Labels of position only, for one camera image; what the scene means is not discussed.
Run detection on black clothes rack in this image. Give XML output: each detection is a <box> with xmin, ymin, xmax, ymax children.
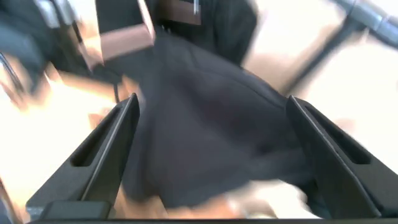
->
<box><xmin>281</xmin><ymin>0</ymin><xmax>398</xmax><ymax>96</ymax></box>

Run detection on black shorts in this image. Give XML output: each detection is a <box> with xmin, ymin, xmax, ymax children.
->
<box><xmin>146</xmin><ymin>0</ymin><xmax>259</xmax><ymax>66</ymax></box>

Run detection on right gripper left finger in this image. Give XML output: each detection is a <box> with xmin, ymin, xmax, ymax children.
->
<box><xmin>26</xmin><ymin>92</ymin><xmax>141</xmax><ymax>220</ymax></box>

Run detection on black garment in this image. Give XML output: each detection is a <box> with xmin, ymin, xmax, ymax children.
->
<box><xmin>93</xmin><ymin>27</ymin><xmax>330</xmax><ymax>218</ymax></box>

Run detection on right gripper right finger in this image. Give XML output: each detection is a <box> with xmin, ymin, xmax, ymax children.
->
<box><xmin>285</xmin><ymin>95</ymin><xmax>398</xmax><ymax>220</ymax></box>

